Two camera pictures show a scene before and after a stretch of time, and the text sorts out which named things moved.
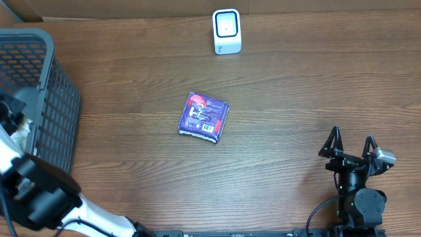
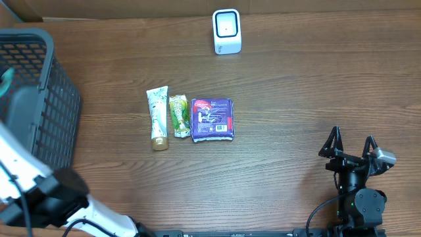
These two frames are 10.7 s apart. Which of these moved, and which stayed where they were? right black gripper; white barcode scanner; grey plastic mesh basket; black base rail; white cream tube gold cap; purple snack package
Moved: purple snack package; white cream tube gold cap
Stayed: white barcode scanner; grey plastic mesh basket; right black gripper; black base rail
